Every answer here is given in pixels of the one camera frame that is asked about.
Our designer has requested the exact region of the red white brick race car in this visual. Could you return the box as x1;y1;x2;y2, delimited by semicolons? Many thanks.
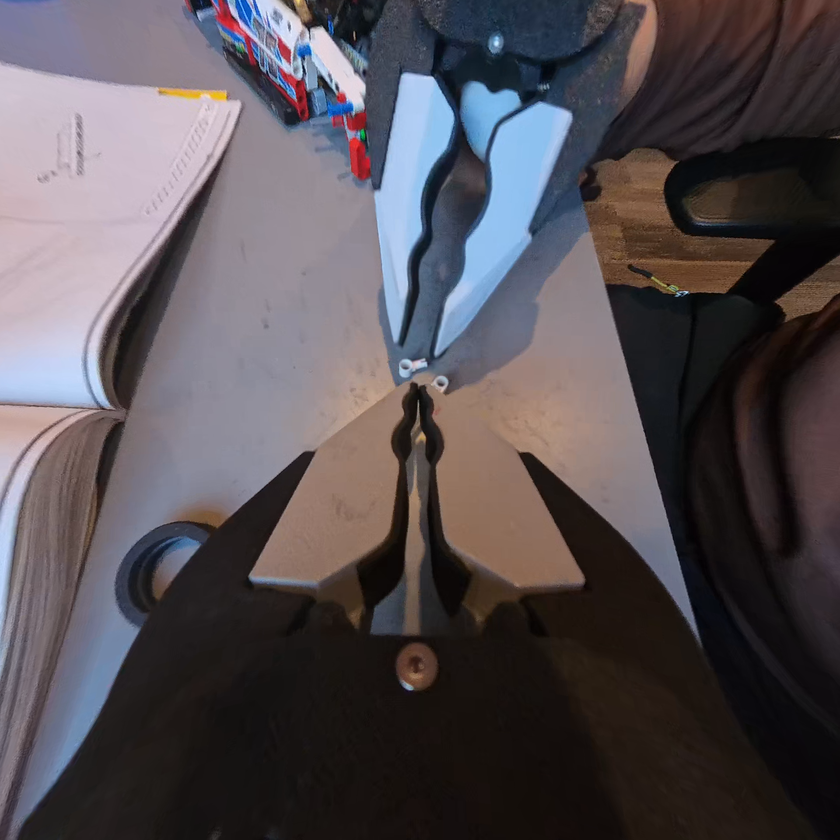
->
187;0;371;181

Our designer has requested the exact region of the black office chair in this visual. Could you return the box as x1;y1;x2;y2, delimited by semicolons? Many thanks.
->
664;138;840;303

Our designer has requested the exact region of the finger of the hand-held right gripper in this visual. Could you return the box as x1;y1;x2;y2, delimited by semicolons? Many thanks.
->
432;100;574;360
374;71;460;347

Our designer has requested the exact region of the grey desk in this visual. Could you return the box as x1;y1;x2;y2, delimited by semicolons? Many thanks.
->
0;0;700;821

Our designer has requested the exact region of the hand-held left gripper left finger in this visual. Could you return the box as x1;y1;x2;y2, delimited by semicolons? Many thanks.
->
249;384;419;614

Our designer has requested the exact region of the person's torso in brown shirt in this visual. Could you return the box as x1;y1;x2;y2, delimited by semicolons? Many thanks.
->
682;308;840;840

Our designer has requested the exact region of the open instruction booklet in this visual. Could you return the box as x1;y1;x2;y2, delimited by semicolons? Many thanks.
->
0;62;242;670

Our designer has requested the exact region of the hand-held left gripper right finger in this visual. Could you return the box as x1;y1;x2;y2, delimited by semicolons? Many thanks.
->
420;386;585;621

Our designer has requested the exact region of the narrow black rubber tire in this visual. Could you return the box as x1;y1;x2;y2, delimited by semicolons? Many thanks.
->
115;521;217;626

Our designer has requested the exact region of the person's right forearm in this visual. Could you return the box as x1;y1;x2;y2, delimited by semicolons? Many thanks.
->
591;0;840;161

